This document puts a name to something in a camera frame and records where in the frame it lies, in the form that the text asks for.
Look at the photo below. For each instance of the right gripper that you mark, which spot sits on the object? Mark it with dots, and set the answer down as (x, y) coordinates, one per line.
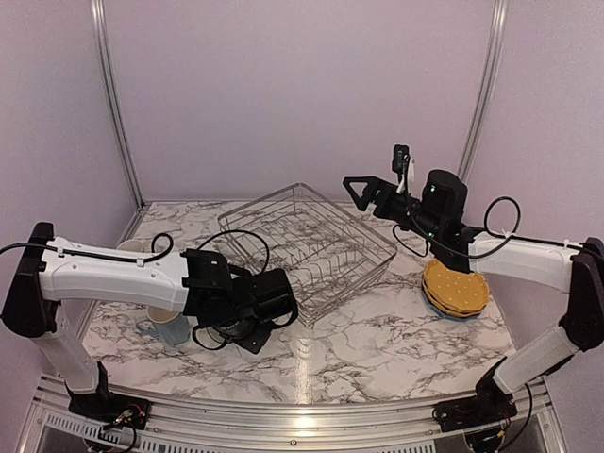
(371, 193)

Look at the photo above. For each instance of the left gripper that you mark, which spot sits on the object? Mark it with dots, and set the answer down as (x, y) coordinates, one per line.
(255, 343)

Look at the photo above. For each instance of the light blue mug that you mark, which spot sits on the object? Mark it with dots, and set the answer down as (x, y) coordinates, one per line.
(170, 327)

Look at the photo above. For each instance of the yellow plate back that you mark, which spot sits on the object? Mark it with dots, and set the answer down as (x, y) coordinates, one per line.
(453, 286)

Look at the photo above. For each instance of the yellow plate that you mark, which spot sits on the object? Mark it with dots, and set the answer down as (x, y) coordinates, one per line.
(453, 286)
(463, 309)

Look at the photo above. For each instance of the green mug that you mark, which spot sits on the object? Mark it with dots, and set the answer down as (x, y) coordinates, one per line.
(131, 245)

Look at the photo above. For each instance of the yellow plate front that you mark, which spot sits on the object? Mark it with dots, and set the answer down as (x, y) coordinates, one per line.
(463, 309)

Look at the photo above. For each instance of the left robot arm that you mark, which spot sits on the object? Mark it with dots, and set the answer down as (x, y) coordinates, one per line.
(242, 307)

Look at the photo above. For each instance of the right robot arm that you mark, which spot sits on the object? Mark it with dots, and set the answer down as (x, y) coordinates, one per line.
(573, 269)

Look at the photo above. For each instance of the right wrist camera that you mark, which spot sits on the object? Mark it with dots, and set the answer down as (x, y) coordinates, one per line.
(403, 167)

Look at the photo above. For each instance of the wire dish rack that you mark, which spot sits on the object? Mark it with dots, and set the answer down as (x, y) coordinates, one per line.
(329, 254)

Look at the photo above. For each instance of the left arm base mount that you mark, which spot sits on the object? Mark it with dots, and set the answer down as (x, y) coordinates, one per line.
(113, 415)

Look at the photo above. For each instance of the right aluminium post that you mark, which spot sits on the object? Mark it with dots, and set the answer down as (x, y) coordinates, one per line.
(486, 87)

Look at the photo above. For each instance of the aluminium post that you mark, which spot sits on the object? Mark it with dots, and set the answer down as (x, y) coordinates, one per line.
(100, 27)
(486, 87)

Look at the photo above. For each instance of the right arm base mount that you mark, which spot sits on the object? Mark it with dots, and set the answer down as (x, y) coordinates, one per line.
(473, 411)

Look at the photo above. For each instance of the front aluminium rail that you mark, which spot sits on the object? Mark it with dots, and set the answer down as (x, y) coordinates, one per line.
(187, 424)

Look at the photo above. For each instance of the left aluminium post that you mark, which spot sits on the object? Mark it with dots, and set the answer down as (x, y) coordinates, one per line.
(100, 27)

